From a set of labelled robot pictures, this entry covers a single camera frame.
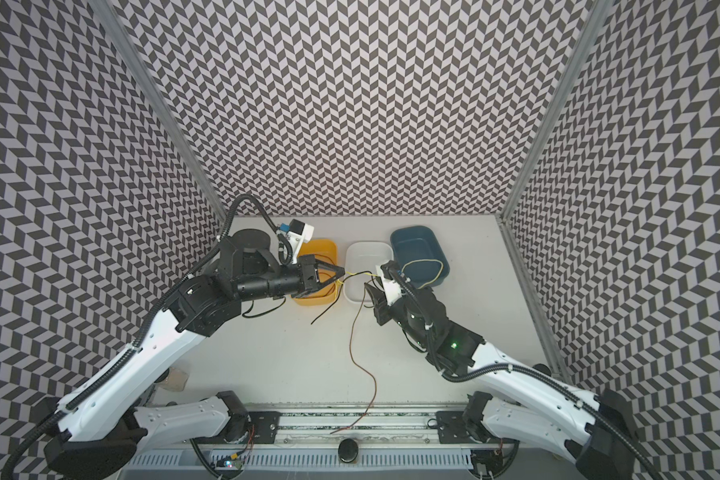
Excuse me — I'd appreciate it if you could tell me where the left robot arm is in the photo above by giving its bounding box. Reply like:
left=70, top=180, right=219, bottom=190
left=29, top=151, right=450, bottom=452
left=0, top=194, right=345, bottom=479

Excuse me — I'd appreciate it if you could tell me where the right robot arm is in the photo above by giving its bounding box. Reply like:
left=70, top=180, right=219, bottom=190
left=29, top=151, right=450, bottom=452
left=365, top=261, right=661, bottom=479

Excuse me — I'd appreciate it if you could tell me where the yellow plastic tray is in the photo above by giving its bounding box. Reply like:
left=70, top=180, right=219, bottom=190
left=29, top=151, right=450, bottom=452
left=292, top=238, right=341, bottom=307

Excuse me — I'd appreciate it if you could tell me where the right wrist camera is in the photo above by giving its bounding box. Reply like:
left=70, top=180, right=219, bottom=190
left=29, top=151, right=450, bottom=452
left=377, top=261, right=403, bottom=306

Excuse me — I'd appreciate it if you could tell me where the dark teal plastic tray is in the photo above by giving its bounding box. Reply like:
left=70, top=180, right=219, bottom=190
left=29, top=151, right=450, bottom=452
left=390, top=225, right=450, bottom=288

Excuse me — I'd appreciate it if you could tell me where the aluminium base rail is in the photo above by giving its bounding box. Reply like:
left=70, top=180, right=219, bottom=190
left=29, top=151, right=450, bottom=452
left=113, top=403, right=577, bottom=475

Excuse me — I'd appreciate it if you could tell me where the red cable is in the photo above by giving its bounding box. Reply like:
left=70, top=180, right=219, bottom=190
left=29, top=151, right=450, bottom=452
left=329, top=281, right=378, bottom=436
left=302, top=254, right=337, bottom=299

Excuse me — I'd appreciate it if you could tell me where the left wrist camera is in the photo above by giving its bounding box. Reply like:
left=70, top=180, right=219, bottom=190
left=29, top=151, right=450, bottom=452
left=277, top=219, right=314, bottom=264

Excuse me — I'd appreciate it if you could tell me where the white plastic tray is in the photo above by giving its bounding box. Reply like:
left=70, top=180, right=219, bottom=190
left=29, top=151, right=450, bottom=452
left=343, top=241, right=394, bottom=305

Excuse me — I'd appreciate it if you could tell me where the black round knob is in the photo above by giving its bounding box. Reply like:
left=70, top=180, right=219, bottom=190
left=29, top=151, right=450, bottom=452
left=337, top=438, right=359, bottom=464

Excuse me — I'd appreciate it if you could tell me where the yellow cable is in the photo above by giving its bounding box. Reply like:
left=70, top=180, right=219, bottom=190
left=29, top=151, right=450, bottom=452
left=335, top=257, right=446, bottom=289

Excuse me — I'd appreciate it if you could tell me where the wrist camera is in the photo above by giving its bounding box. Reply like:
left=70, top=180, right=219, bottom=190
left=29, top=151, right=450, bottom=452
left=377, top=261, right=403, bottom=306
left=277, top=219, right=314, bottom=264

